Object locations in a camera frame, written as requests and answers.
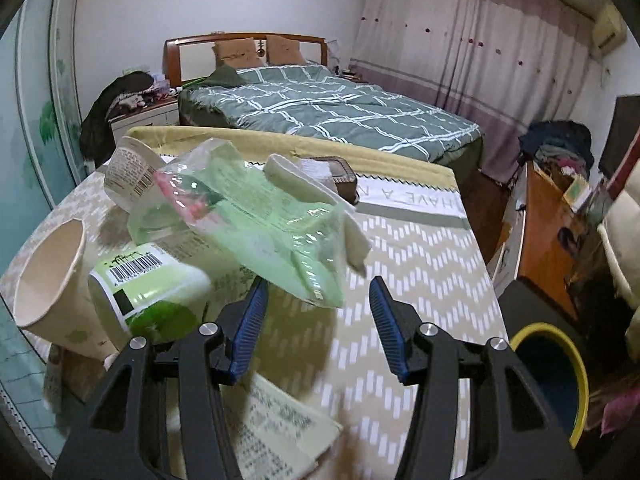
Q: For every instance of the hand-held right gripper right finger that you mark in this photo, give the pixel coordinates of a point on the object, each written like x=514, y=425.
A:
x=387, y=330

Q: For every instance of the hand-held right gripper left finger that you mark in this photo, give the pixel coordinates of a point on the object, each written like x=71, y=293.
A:
x=250, y=330

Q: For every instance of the clear green plastic bag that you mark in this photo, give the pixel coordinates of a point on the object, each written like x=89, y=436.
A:
x=260, y=210

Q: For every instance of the yellow rim trash bin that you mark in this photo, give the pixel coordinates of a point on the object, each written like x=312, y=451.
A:
x=550, y=375

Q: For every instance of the white yogurt cup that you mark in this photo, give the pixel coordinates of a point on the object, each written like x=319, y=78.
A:
x=127, y=172

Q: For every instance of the beige patterned tablecloth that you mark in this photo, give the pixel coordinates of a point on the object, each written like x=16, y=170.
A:
x=425, y=260

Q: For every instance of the green label bottle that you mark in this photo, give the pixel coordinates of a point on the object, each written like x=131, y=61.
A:
x=150, y=300

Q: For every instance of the brown wallet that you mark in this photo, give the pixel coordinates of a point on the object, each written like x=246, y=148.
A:
x=345, y=180

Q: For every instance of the white paper tissue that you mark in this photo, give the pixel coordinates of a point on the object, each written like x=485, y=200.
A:
x=300, y=180

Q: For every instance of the brown paper bag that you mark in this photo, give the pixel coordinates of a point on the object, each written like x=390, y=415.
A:
x=75, y=375

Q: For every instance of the wooden top dresser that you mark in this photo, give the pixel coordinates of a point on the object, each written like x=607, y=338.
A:
x=545, y=240

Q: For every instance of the beige paper cup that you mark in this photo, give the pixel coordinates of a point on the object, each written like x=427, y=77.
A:
x=50, y=285

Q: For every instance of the light green box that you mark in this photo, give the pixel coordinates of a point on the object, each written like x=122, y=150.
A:
x=576, y=194

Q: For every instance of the green plaid quilt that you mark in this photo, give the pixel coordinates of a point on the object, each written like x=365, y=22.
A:
x=325, y=105

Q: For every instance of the white nightstand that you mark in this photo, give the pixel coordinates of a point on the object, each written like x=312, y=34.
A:
x=145, y=115

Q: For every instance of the pink patterned cloth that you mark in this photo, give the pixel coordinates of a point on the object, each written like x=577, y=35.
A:
x=622, y=410

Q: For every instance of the pile of folded clothes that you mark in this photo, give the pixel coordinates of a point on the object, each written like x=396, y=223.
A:
x=555, y=145

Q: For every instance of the cream down jacket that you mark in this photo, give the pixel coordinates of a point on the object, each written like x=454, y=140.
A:
x=625, y=220

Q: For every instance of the dark clothes pile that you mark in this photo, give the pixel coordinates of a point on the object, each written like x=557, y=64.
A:
x=100, y=115

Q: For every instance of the pink white curtain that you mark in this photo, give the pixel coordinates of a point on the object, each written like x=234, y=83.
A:
x=450, y=60

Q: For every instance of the brown pillow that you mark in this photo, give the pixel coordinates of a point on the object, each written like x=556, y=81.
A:
x=285, y=50
x=240, y=52

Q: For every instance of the wooden bed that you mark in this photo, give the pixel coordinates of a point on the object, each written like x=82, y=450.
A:
x=172, y=60

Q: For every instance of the leaf print wardrobe door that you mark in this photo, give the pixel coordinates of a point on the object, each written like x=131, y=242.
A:
x=45, y=110

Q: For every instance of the black television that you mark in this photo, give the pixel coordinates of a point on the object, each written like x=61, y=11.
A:
x=622, y=135

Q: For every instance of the wall air conditioner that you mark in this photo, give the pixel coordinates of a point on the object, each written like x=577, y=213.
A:
x=610, y=25

